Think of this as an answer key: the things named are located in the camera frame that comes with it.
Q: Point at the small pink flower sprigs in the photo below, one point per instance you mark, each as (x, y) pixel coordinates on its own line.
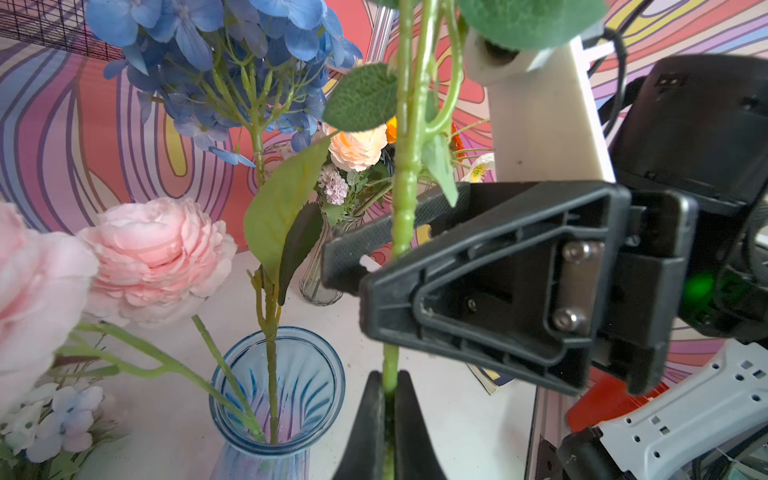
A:
(54, 429)

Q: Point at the pink lilac hydrangea bunch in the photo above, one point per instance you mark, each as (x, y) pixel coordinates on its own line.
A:
(333, 188)

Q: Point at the blue hydrangea flower stem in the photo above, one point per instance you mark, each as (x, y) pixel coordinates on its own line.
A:
(245, 80)

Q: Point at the pink peony flower stem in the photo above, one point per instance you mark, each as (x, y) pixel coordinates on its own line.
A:
(145, 263)

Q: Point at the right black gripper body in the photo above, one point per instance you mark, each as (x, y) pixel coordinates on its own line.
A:
(692, 151)

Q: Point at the white flower spray stem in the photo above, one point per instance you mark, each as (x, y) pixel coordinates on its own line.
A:
(482, 166)

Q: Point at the dark blue book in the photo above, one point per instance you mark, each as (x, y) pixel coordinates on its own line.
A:
(490, 380)

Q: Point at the purple glass vase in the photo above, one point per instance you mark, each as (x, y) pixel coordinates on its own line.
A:
(310, 389)

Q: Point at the red flower stem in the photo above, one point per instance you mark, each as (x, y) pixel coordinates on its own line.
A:
(427, 91)

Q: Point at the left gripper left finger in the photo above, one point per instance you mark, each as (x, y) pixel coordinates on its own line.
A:
(363, 458)

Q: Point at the yellow orange poppy stem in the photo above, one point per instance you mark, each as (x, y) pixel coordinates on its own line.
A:
(391, 129)

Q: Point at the black wire basket back wall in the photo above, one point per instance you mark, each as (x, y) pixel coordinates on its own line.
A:
(54, 24)

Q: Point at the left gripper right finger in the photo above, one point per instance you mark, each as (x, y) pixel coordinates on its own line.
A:
(415, 458)

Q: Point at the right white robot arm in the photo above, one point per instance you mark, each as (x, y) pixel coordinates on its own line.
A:
(723, 405)

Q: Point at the orange gerbera flower stem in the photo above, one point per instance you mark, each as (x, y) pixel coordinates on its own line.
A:
(456, 142)

